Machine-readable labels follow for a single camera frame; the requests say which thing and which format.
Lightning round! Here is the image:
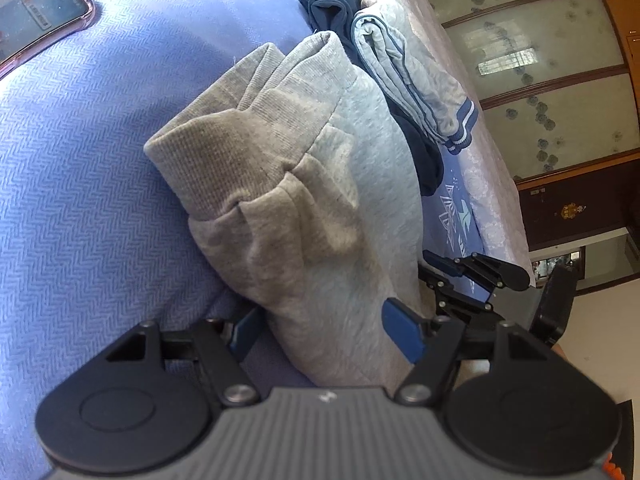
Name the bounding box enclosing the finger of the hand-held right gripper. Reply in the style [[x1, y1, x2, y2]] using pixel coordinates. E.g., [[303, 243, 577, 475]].
[[419, 271, 507, 324], [423, 249, 532, 292]]

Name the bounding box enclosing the grey sweatshirt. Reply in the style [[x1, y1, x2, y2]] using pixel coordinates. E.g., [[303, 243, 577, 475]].
[[143, 30, 426, 390]]

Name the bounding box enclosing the light grey striped garment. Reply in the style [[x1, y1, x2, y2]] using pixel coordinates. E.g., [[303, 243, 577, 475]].
[[350, 10, 480, 153]]

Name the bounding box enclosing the wardrobe with frosted glass doors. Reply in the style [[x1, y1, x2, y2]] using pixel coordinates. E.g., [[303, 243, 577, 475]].
[[415, 0, 640, 186]]

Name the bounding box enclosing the dark navy garment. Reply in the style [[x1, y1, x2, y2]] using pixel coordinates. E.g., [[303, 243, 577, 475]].
[[298, 0, 445, 197]]

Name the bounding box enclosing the smartphone in clear case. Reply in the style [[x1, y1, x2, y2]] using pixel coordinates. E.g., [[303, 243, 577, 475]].
[[0, 0, 96, 81]]

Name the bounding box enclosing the dark wooden door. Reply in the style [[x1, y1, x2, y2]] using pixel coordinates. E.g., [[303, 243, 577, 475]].
[[515, 157, 640, 251]]

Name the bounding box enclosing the blue printed bed sheet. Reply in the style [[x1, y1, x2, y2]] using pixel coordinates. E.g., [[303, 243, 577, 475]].
[[0, 0, 501, 466]]

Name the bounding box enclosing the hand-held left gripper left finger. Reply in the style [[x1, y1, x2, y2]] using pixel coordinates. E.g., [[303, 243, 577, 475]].
[[105, 306, 267, 407]]

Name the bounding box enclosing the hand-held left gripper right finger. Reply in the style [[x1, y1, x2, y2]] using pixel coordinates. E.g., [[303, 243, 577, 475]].
[[381, 297, 557, 405]]

